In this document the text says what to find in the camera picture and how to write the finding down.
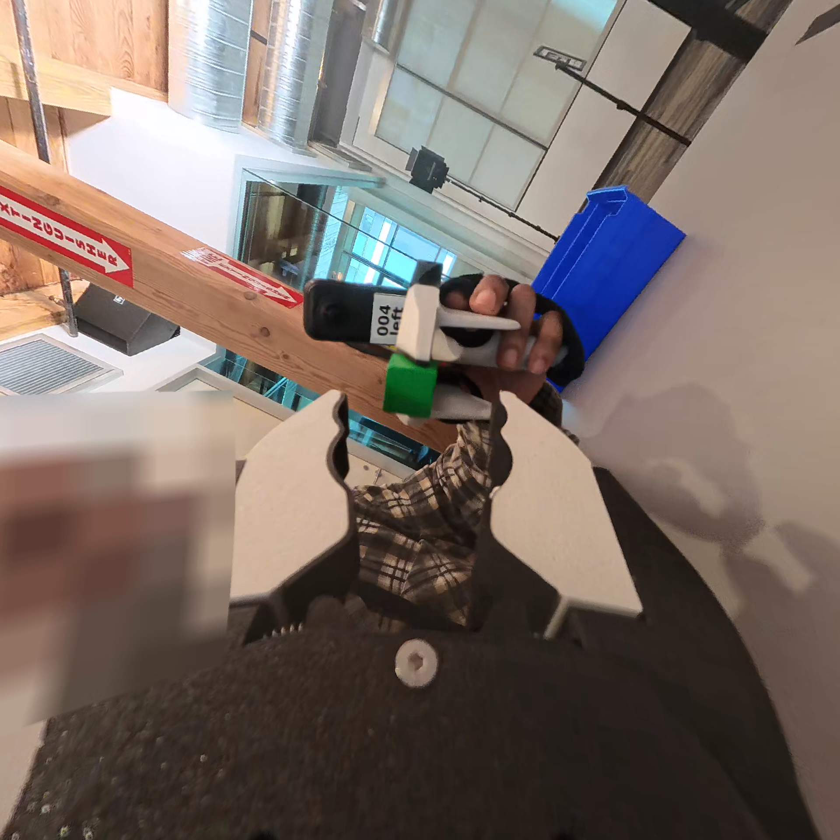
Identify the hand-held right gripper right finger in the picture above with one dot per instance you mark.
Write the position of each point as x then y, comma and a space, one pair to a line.
564, 518

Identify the large frosted window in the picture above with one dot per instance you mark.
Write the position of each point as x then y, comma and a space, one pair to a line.
472, 98

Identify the black junction box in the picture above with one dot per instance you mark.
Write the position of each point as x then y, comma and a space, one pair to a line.
428, 169

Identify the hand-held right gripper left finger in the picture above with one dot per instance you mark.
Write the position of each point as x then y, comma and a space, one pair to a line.
289, 499

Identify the shiny metal air duct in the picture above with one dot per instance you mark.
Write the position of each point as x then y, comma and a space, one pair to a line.
210, 59
295, 65

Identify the red arrow sign sticker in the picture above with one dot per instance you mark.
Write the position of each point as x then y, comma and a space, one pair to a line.
65, 239
243, 279

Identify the thin metal pipe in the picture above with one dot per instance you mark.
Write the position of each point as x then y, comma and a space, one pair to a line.
33, 79

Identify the green wooden cube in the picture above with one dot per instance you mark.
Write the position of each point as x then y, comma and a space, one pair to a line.
410, 387

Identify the person's left hand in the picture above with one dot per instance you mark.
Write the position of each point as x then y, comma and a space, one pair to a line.
525, 315

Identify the black wall speaker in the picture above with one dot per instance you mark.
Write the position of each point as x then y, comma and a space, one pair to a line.
124, 321

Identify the grey wooden post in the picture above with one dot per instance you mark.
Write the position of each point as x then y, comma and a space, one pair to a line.
682, 111

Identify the blue plastic bin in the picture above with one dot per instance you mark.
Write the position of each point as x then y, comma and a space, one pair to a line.
610, 262

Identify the ceiling vent grille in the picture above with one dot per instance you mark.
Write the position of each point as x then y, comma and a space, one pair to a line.
52, 364

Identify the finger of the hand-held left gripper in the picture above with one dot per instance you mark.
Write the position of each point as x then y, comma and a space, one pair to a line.
459, 403
423, 321

